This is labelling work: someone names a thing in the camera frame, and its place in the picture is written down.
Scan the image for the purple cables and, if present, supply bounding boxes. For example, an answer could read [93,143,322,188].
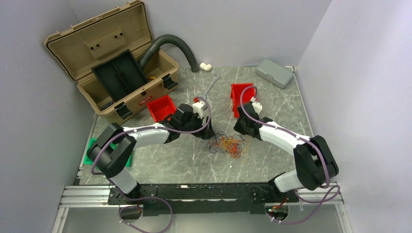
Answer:
[206,131,245,156]

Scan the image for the red bin right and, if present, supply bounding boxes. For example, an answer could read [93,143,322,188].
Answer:
[230,83,256,118]

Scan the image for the green plastic bin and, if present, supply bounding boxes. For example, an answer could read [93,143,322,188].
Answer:
[80,137,133,168]

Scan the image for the red bin near toolbox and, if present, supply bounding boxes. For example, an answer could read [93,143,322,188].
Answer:
[147,95,176,122]

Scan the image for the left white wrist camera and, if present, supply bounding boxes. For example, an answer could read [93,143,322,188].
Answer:
[192,97,208,118]

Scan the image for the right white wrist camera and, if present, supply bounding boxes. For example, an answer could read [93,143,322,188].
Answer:
[250,97,263,115]

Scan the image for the steel open-end wrench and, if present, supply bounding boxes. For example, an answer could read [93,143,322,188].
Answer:
[200,74,221,100]

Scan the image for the tan open toolbox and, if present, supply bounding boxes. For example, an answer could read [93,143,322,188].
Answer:
[44,0,179,124]

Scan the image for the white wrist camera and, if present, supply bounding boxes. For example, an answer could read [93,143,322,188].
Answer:
[192,97,208,118]
[250,97,263,115]

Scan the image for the white pipe fitting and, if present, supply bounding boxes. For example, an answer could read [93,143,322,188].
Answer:
[199,63,212,72]

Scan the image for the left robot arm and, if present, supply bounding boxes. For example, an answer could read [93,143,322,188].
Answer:
[86,104,215,204]

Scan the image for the yellow cables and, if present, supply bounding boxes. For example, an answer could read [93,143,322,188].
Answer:
[222,136,252,162]

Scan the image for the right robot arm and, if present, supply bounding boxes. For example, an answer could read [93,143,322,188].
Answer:
[234,107,339,201]

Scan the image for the black corrugated hose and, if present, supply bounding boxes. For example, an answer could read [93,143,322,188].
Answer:
[139,34,201,73]

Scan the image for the black aluminium base frame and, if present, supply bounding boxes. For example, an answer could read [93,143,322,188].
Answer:
[59,179,343,218]

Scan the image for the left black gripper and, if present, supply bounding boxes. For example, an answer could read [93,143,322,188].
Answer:
[180,111,215,140]

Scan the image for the grey plastic case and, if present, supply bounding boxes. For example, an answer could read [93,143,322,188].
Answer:
[256,59,293,89]

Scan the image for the black toolbox tray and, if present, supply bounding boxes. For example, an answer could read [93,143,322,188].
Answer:
[91,50,149,102]

